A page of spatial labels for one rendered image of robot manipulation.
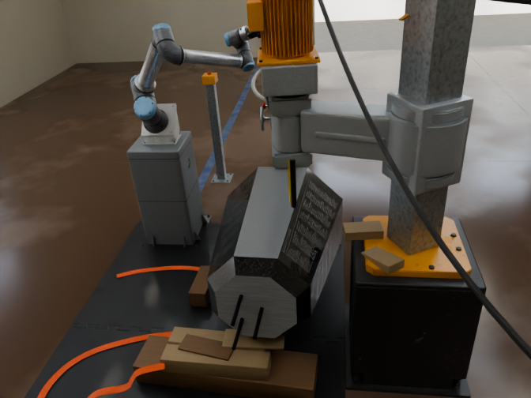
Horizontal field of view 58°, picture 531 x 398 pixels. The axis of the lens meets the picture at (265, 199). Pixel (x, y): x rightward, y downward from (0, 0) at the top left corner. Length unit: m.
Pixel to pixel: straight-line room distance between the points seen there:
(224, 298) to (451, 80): 1.46
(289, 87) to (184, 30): 7.59
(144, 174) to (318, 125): 1.79
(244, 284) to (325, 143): 0.80
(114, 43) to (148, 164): 6.74
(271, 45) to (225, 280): 1.15
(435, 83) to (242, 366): 1.67
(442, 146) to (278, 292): 1.02
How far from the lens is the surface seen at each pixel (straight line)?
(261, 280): 2.35
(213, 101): 4.54
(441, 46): 2.07
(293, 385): 2.68
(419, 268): 2.41
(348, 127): 2.25
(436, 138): 2.12
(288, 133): 2.35
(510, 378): 3.11
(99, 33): 10.32
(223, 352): 2.71
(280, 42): 2.21
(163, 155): 3.58
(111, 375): 3.11
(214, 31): 9.56
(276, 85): 2.19
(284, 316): 2.49
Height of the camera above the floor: 2.26
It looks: 30 degrees down
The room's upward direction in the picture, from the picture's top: 4 degrees counter-clockwise
